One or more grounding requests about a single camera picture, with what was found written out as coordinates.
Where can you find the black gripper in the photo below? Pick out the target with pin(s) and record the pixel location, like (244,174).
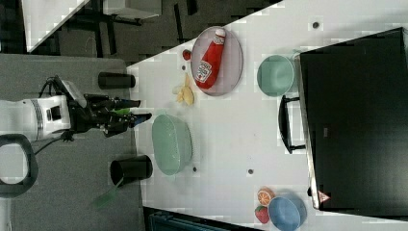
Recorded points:
(101,111)

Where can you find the green plastic strainer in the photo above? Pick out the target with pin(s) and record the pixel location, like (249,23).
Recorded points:
(172,146)

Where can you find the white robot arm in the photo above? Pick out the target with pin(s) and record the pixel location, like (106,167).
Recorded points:
(51,119)

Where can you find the black cylinder cup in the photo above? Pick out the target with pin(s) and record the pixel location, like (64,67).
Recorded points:
(114,81)

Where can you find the black cup with spatula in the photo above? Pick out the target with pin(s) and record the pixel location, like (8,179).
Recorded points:
(129,170)

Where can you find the peeled banana toy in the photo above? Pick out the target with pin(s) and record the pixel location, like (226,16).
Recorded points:
(183,92)

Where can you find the small red tomato toy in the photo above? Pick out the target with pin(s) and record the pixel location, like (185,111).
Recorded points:
(186,55)

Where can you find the green spatula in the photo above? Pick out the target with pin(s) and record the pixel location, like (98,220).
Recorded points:
(104,199)

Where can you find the red ketchup bottle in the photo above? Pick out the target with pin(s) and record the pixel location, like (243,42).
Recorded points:
(209,66)

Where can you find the green cup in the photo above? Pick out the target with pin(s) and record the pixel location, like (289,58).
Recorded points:
(275,75)

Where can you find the orange slice toy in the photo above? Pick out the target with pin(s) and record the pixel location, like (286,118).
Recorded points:
(265,195)

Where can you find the strawberry toy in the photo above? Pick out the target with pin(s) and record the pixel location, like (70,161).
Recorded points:
(261,213)

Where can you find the blue bowl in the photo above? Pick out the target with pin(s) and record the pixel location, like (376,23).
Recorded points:
(287,213)

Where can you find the black toaster oven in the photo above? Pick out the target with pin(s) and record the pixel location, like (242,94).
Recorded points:
(354,111)

